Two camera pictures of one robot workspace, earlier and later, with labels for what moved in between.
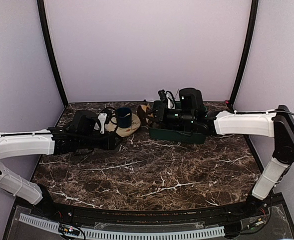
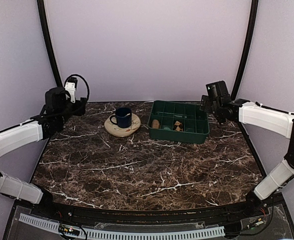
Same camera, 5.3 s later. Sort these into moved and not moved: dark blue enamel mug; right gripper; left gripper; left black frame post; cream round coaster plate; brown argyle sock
Moved: right gripper; left gripper; brown argyle sock
Not moved: dark blue enamel mug; left black frame post; cream round coaster plate
